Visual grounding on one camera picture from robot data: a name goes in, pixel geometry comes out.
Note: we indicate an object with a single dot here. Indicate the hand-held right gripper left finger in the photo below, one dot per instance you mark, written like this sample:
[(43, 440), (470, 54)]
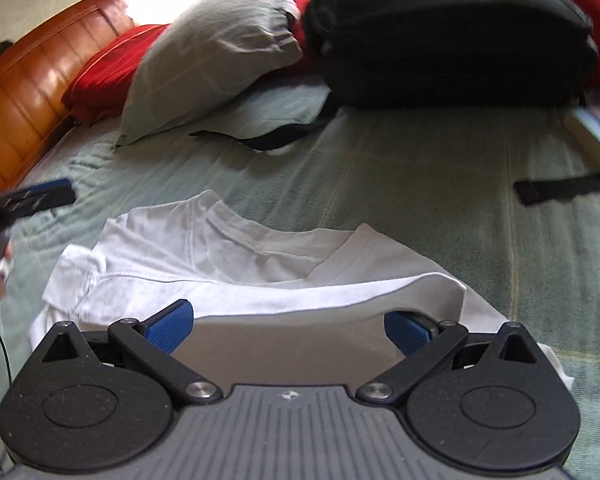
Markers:
[(172, 325)]

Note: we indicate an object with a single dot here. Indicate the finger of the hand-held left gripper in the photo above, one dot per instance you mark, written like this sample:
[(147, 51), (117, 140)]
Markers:
[(40, 205), (50, 185)]

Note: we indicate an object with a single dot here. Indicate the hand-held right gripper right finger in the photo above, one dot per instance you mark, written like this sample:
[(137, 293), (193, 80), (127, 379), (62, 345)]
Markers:
[(405, 331)]

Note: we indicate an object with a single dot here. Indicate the white t-shirt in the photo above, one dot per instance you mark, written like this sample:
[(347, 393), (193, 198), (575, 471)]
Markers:
[(230, 260)]

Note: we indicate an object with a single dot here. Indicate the wooden headboard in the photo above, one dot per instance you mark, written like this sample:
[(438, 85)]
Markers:
[(30, 95)]

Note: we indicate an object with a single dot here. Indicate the red folded quilt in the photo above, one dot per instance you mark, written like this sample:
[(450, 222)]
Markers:
[(105, 70)]

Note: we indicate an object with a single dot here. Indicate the green checked bedspread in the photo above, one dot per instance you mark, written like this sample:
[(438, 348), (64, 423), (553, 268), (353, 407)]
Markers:
[(405, 185)]

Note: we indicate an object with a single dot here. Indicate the grey-green pillow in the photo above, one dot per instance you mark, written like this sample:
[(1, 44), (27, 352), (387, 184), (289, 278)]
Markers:
[(215, 50)]

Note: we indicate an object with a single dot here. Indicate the black backpack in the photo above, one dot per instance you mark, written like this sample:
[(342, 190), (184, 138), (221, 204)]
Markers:
[(430, 35)]

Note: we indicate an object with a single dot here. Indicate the red cushion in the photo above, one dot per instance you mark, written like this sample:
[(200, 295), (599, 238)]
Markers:
[(590, 0)]

